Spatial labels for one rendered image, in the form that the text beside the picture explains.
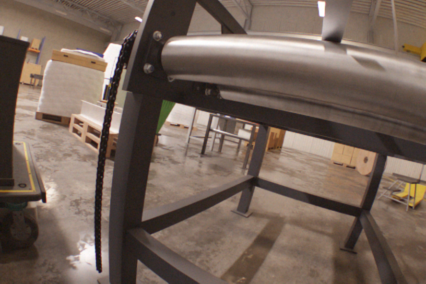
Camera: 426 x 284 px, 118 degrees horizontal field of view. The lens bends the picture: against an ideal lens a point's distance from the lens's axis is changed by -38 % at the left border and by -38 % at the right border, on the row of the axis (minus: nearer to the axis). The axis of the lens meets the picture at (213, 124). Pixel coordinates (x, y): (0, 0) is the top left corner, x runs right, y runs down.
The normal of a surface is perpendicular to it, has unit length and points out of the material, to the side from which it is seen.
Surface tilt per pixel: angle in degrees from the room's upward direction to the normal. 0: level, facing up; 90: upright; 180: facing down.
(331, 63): 93
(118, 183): 90
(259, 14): 90
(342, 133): 90
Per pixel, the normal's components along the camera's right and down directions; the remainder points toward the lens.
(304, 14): -0.50, -0.08
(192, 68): -0.52, 0.59
